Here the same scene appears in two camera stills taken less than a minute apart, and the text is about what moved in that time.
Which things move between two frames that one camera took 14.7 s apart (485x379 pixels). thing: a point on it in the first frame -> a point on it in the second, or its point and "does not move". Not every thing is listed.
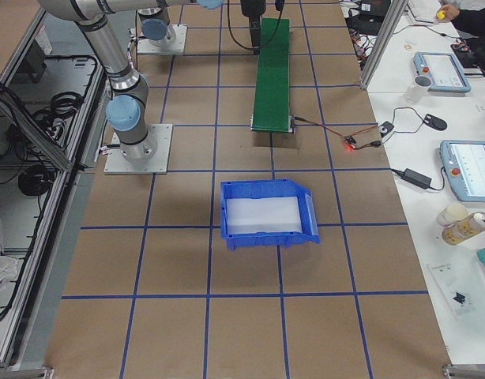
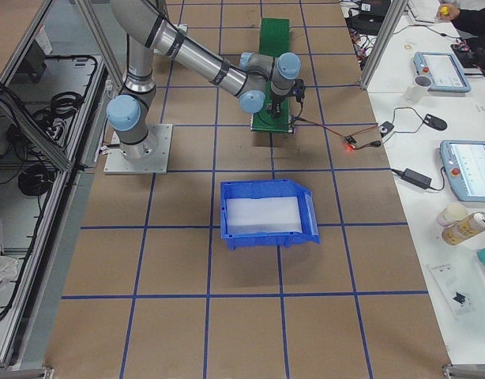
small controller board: (349, 139) does not move
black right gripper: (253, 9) -> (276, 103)
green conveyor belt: (271, 96) does not move
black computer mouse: (435, 122) does not move
